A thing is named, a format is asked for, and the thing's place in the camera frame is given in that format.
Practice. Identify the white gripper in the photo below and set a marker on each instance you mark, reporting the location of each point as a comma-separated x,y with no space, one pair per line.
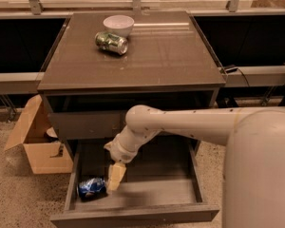
121,154

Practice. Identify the blue pepsi can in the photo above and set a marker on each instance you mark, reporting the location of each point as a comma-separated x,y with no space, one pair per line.
89,188

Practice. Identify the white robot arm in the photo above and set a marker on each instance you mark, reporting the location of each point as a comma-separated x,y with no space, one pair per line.
254,165

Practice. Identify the open grey middle drawer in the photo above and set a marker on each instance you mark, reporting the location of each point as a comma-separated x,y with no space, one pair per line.
160,186

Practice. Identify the scratched grey top drawer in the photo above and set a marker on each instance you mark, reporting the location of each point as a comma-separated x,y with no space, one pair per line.
87,125

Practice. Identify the grey drawer cabinet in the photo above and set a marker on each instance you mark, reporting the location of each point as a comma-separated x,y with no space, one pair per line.
167,66

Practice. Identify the green soda can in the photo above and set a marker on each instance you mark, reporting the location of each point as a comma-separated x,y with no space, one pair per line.
111,42

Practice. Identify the open cardboard box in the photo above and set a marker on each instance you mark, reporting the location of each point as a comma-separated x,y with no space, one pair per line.
30,132

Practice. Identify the white ceramic bowl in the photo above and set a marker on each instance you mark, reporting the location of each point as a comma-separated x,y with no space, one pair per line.
121,25

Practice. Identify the grey metal window rail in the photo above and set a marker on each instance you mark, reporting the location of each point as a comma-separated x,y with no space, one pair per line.
26,83

